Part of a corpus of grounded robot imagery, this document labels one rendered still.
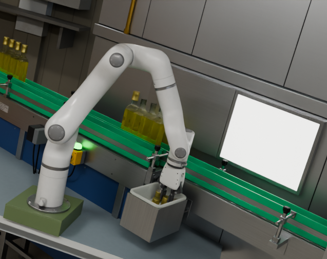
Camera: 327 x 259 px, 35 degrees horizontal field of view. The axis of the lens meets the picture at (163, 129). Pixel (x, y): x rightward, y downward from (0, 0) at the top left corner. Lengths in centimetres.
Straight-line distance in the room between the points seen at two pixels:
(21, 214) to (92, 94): 60
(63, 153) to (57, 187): 15
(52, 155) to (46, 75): 333
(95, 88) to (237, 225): 84
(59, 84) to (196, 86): 313
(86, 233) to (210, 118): 78
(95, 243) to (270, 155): 86
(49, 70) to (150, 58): 347
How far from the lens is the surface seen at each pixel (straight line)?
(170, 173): 223
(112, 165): 249
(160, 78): 210
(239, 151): 241
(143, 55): 212
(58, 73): 546
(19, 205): 233
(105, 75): 209
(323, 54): 228
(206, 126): 248
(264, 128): 235
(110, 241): 233
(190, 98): 252
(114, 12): 287
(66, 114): 215
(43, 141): 277
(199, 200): 234
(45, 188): 229
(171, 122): 210
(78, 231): 235
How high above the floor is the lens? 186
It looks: 15 degrees down
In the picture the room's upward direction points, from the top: 15 degrees clockwise
